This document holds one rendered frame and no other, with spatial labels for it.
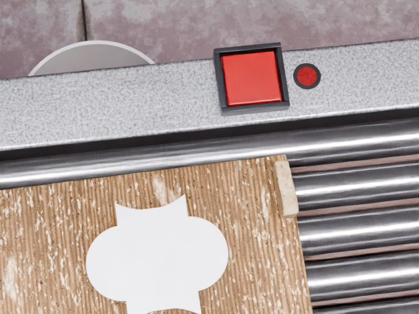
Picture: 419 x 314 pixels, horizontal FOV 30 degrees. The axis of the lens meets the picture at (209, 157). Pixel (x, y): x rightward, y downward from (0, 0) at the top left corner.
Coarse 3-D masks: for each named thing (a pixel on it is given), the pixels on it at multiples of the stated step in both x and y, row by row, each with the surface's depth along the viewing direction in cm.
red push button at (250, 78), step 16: (224, 64) 87; (240, 64) 87; (256, 64) 87; (272, 64) 87; (224, 80) 87; (240, 80) 87; (256, 80) 87; (272, 80) 87; (240, 96) 86; (256, 96) 86; (272, 96) 86
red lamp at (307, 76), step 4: (304, 68) 89; (308, 68) 89; (300, 72) 89; (304, 72) 89; (308, 72) 89; (312, 72) 89; (300, 76) 89; (304, 76) 89; (308, 76) 89; (312, 76) 89; (316, 76) 89; (300, 80) 88; (304, 80) 88; (308, 80) 89; (312, 80) 89; (304, 84) 88; (308, 84) 88
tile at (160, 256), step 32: (128, 224) 80; (160, 224) 80; (192, 224) 80; (96, 256) 79; (128, 256) 79; (160, 256) 80; (192, 256) 80; (224, 256) 80; (96, 288) 78; (128, 288) 79; (160, 288) 79; (192, 288) 79
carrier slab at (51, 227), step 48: (0, 192) 82; (48, 192) 82; (96, 192) 82; (144, 192) 82; (192, 192) 83; (240, 192) 83; (0, 240) 80; (48, 240) 81; (240, 240) 81; (288, 240) 82; (0, 288) 79; (48, 288) 79; (240, 288) 80; (288, 288) 80
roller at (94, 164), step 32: (320, 128) 88; (352, 128) 87; (384, 128) 87; (416, 128) 87; (32, 160) 85; (64, 160) 85; (96, 160) 85; (128, 160) 85; (160, 160) 85; (192, 160) 85; (224, 160) 85; (288, 160) 86; (320, 160) 87; (352, 160) 88
